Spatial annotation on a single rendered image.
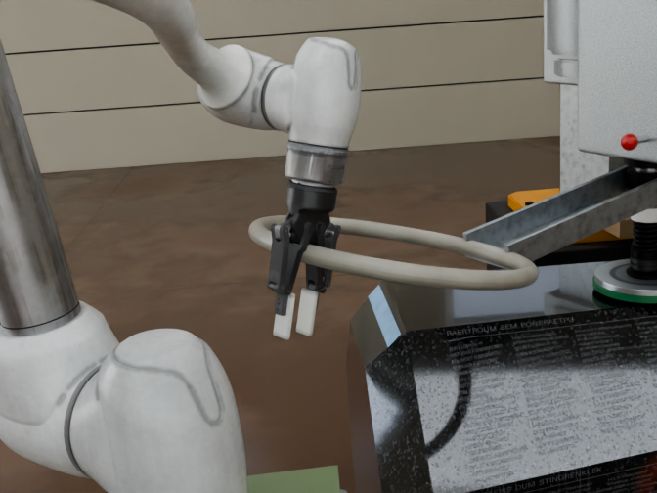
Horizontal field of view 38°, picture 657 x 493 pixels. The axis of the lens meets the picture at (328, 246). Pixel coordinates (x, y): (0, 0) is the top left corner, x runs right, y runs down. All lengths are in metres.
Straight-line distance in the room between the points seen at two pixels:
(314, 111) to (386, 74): 6.66
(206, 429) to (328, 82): 0.53
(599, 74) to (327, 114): 0.77
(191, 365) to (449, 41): 7.06
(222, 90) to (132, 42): 6.64
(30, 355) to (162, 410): 0.21
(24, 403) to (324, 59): 0.61
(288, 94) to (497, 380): 0.78
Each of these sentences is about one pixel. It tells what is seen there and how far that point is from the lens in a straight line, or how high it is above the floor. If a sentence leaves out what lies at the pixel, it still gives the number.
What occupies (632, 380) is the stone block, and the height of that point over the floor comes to 0.71.
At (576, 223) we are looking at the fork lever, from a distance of 1.84.
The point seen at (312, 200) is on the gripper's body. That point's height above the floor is 1.20.
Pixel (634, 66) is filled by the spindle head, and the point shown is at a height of 1.31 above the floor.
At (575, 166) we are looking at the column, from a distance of 2.93.
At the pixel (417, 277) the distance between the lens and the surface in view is 1.39.
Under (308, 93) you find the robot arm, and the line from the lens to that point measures 1.38.
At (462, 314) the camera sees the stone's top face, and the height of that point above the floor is 0.82.
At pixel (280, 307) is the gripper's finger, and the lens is 1.43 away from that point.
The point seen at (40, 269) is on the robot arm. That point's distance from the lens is 1.22.
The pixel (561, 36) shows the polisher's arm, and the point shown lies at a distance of 2.81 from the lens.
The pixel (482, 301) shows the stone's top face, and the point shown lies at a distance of 2.06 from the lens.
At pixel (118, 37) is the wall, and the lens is 8.09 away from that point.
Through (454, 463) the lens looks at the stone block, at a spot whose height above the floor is 0.63.
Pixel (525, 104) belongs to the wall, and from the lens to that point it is 8.24.
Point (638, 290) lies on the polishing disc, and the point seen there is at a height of 0.86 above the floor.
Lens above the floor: 1.53
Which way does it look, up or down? 17 degrees down
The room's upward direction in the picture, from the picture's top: 4 degrees counter-clockwise
